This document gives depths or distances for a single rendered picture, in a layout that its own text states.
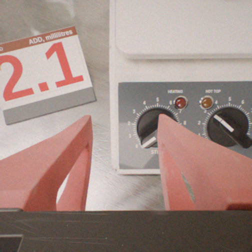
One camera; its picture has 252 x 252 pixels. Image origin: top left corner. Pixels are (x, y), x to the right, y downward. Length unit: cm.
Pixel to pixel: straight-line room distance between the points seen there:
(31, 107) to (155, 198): 15
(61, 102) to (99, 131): 5
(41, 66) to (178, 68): 13
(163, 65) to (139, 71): 2
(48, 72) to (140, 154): 12
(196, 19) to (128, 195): 16
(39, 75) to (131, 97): 10
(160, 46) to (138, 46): 2
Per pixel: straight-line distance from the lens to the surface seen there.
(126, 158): 22
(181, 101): 21
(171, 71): 21
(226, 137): 23
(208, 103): 22
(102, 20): 31
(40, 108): 28
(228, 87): 22
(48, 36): 26
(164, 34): 20
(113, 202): 25
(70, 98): 27
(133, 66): 21
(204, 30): 21
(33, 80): 27
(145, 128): 21
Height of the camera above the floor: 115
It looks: 76 degrees down
